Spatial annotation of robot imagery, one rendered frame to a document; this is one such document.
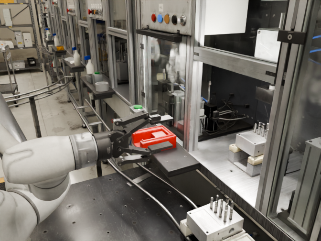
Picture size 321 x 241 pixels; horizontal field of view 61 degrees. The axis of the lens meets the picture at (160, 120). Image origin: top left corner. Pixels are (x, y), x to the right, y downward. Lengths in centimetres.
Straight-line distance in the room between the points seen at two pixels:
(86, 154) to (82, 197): 63
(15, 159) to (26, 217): 34
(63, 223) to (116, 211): 21
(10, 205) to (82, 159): 33
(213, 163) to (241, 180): 13
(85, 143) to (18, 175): 16
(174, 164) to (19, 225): 55
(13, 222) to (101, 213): 38
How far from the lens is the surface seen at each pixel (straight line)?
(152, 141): 110
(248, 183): 100
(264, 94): 101
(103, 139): 71
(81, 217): 121
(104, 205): 125
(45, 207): 104
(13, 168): 69
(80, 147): 69
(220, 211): 81
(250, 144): 101
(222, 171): 104
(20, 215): 98
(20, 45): 710
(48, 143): 69
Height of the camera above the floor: 147
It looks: 23 degrees down
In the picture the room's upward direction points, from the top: straight up
